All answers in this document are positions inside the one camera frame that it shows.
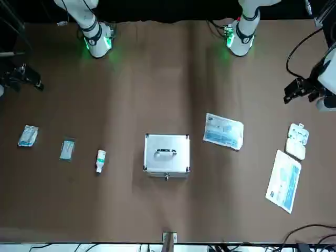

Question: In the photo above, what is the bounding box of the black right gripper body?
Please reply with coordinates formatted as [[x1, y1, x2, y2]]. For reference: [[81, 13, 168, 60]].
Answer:
[[0, 70, 24, 92]]

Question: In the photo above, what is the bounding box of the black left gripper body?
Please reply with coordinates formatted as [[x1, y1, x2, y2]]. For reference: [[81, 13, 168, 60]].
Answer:
[[304, 77, 327, 103]]

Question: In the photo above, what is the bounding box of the open white plaster box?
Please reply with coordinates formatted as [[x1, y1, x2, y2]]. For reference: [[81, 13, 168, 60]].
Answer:
[[285, 122, 310, 161]]

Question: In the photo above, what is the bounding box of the wide white blue packet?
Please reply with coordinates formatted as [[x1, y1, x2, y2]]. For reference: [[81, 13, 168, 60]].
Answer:
[[203, 112, 244, 151]]

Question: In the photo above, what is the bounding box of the long white blue packet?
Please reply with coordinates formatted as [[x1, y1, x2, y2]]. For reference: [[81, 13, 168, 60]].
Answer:
[[265, 149, 302, 214]]

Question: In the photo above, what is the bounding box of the white blue gauze packet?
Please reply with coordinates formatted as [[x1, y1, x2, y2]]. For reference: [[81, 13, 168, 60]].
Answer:
[[17, 124, 39, 148]]

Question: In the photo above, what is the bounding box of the aluminium frame bar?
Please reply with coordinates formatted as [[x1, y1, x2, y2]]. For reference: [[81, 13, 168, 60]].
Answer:
[[313, 0, 336, 27]]

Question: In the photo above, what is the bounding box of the white disinfectant bottle green label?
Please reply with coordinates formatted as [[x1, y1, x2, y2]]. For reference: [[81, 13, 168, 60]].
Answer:
[[95, 149, 107, 174]]

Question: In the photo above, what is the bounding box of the aluminium profile post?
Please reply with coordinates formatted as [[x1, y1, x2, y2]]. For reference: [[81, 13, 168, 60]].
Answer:
[[162, 231, 178, 252]]

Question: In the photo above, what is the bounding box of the black left base cable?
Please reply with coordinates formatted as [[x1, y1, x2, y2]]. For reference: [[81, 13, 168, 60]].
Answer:
[[206, 20, 229, 37]]

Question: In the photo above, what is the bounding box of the aluminium first-aid case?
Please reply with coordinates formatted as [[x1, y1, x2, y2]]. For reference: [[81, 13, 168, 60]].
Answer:
[[143, 133, 191, 182]]

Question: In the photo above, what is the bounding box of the black cable silver connector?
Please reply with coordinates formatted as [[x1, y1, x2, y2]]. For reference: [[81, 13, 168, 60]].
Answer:
[[56, 10, 79, 37]]

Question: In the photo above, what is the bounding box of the clear bandage packet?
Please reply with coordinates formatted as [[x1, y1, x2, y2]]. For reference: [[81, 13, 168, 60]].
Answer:
[[59, 136, 77, 162]]

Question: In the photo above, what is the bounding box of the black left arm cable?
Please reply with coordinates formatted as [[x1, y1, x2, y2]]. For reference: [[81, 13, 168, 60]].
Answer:
[[286, 26, 330, 79]]

